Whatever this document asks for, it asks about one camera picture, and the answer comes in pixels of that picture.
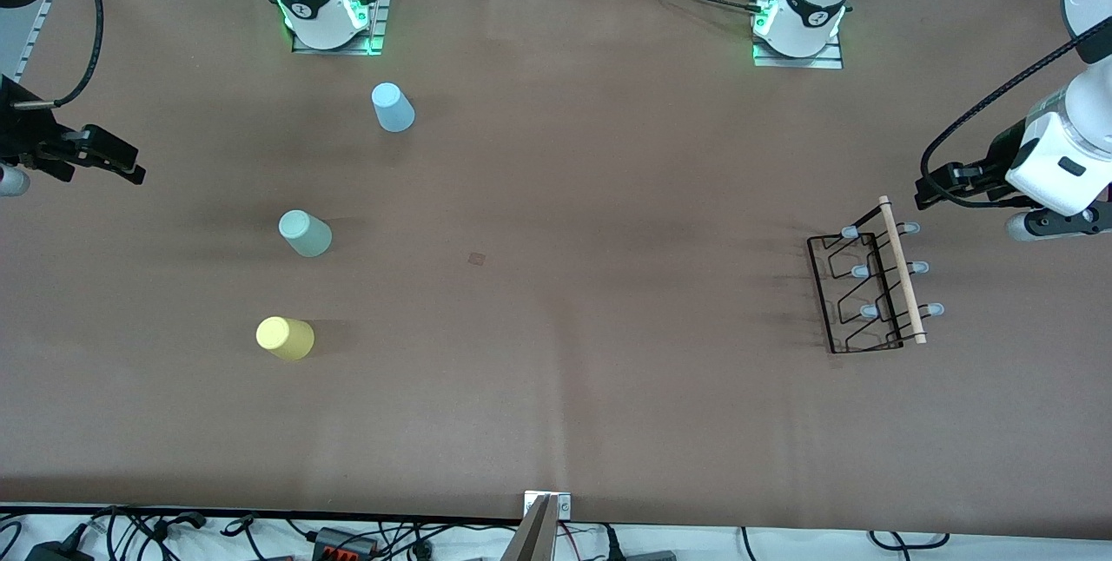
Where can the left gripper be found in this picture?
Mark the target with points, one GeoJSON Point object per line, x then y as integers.
{"type": "Point", "coordinates": [997, 155]}

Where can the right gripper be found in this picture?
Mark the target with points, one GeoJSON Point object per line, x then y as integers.
{"type": "Point", "coordinates": [19, 137]}

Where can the pale green plastic cup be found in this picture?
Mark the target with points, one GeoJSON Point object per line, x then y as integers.
{"type": "Point", "coordinates": [306, 235]}

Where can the yellow plastic cup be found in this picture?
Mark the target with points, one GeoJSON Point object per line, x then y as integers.
{"type": "Point", "coordinates": [285, 339]}

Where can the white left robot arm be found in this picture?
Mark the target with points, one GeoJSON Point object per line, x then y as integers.
{"type": "Point", "coordinates": [812, 5]}

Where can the light blue plastic cup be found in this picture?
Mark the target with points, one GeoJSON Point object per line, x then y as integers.
{"type": "Point", "coordinates": [393, 109]}

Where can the black power adapter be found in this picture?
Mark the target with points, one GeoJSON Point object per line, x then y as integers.
{"type": "Point", "coordinates": [56, 552]}

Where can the black box with orange buttons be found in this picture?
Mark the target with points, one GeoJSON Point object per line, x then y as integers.
{"type": "Point", "coordinates": [343, 542]}

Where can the perforated aluminium rail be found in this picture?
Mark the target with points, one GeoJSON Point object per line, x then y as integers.
{"type": "Point", "coordinates": [35, 31]}

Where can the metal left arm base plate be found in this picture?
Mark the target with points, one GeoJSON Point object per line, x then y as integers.
{"type": "Point", "coordinates": [799, 62]}

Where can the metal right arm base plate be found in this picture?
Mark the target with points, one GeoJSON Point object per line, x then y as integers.
{"type": "Point", "coordinates": [379, 23]}

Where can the small metal mounting bracket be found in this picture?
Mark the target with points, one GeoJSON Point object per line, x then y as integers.
{"type": "Point", "coordinates": [565, 506]}

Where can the grey camera support pole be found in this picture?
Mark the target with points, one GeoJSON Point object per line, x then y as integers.
{"type": "Point", "coordinates": [534, 539]}

